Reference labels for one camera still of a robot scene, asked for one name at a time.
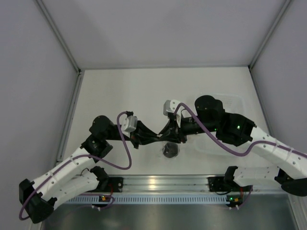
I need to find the slotted grey cable duct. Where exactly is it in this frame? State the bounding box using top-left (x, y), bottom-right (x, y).
top-left (66, 194), bottom-right (240, 205)

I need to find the right aluminium frame post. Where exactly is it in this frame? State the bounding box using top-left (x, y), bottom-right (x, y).
top-left (248, 0), bottom-right (293, 71)

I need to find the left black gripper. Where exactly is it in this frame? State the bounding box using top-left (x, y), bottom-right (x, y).
top-left (104, 120), bottom-right (160, 149)

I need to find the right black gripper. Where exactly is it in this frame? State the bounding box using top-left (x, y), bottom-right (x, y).
top-left (159, 115), bottom-right (218, 144)

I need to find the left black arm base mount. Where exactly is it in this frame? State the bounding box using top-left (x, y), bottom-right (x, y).
top-left (106, 177), bottom-right (124, 193)

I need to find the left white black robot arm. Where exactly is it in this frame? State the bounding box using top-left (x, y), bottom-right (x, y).
top-left (19, 111), bottom-right (160, 224)

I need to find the left aluminium frame post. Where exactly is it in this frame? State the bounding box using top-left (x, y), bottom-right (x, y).
top-left (34, 0), bottom-right (84, 162)

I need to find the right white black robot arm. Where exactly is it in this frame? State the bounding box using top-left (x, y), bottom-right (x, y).
top-left (159, 95), bottom-right (307, 197)

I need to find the translucent white plastic bin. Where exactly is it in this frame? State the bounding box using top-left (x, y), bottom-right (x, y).
top-left (193, 94), bottom-right (253, 156)

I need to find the black fake food piece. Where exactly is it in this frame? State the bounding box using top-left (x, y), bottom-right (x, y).
top-left (163, 142), bottom-right (179, 158)

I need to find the clear zip top bag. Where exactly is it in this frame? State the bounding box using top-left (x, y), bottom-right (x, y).
top-left (158, 133), bottom-right (181, 159)

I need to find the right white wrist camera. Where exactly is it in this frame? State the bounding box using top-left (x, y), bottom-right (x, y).
top-left (163, 100), bottom-right (182, 127)

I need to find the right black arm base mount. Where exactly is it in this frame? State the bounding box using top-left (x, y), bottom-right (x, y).
top-left (208, 176), bottom-right (228, 192)

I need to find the aluminium frame post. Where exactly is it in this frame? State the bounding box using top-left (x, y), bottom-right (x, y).
top-left (248, 0), bottom-right (293, 71)
top-left (34, 0), bottom-right (84, 162)

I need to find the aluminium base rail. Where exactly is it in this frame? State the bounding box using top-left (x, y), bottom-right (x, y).
top-left (103, 174), bottom-right (283, 194)

